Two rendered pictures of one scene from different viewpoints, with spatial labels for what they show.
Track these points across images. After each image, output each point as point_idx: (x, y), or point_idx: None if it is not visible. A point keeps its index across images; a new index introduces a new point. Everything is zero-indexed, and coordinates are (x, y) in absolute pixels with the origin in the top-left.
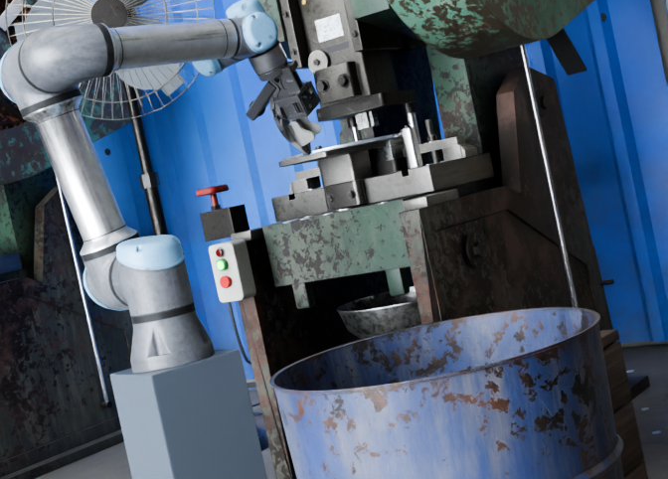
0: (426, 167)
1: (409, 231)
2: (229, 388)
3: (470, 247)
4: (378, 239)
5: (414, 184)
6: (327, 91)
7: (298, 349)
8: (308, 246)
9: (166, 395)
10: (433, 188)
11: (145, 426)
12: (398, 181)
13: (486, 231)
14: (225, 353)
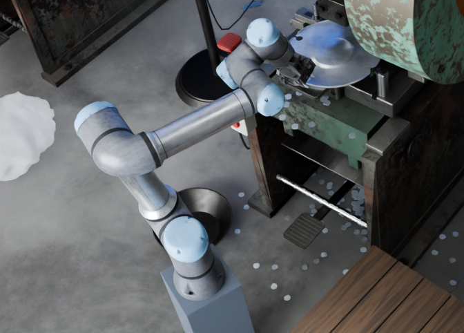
0: (390, 105)
1: (366, 166)
2: (233, 302)
3: (411, 150)
4: (345, 139)
5: (379, 106)
6: (325, 12)
7: (284, 133)
8: (296, 113)
9: (195, 319)
10: (393, 116)
11: (182, 314)
12: (368, 98)
13: (428, 121)
14: (231, 287)
